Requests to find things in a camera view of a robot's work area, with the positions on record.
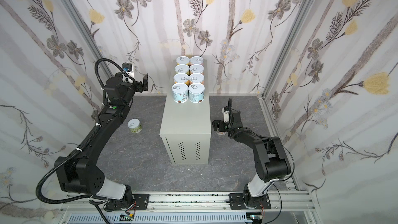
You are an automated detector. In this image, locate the light blue can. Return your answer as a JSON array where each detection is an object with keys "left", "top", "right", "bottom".
[
  {"left": 188, "top": 83, "right": 205, "bottom": 103},
  {"left": 172, "top": 83, "right": 189, "bottom": 104}
]

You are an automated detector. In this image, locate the orange label can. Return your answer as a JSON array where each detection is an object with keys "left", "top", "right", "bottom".
[{"left": 173, "top": 73, "right": 190, "bottom": 85}]

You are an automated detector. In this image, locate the green label can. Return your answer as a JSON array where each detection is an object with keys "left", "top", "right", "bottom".
[
  {"left": 175, "top": 64, "right": 190, "bottom": 75},
  {"left": 127, "top": 118, "right": 142, "bottom": 133}
]

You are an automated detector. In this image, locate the yellow label can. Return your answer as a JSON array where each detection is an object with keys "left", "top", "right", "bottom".
[{"left": 176, "top": 56, "right": 190, "bottom": 66}]

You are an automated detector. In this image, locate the brown label can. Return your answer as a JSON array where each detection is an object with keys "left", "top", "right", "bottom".
[{"left": 189, "top": 64, "right": 204, "bottom": 74}]

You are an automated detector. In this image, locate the pink label can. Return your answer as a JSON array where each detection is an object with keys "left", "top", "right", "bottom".
[{"left": 190, "top": 56, "right": 204, "bottom": 66}]

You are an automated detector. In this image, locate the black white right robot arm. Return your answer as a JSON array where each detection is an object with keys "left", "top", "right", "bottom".
[{"left": 212, "top": 107, "right": 292, "bottom": 208}]

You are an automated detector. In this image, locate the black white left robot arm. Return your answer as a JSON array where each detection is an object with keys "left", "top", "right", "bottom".
[{"left": 55, "top": 75, "right": 148, "bottom": 210}]

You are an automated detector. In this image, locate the grey metal cabinet box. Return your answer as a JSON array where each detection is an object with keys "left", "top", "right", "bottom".
[{"left": 160, "top": 69, "right": 211, "bottom": 165}]

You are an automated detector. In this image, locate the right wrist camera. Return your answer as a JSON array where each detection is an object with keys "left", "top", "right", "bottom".
[{"left": 222, "top": 106, "right": 230, "bottom": 123}]

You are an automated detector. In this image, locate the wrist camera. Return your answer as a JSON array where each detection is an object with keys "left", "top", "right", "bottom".
[
  {"left": 222, "top": 106, "right": 230, "bottom": 123},
  {"left": 122, "top": 63, "right": 135, "bottom": 82}
]

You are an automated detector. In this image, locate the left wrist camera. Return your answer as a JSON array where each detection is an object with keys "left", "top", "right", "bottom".
[{"left": 122, "top": 63, "right": 135, "bottom": 82}]

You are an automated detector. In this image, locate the white slotted cable duct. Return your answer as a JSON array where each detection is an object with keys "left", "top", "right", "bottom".
[{"left": 66, "top": 213, "right": 252, "bottom": 224}]

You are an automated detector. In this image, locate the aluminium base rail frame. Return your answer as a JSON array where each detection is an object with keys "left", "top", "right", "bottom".
[{"left": 55, "top": 179, "right": 322, "bottom": 224}]

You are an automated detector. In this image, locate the black corrugated left cable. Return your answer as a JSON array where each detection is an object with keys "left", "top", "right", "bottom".
[{"left": 35, "top": 147, "right": 85, "bottom": 205}]

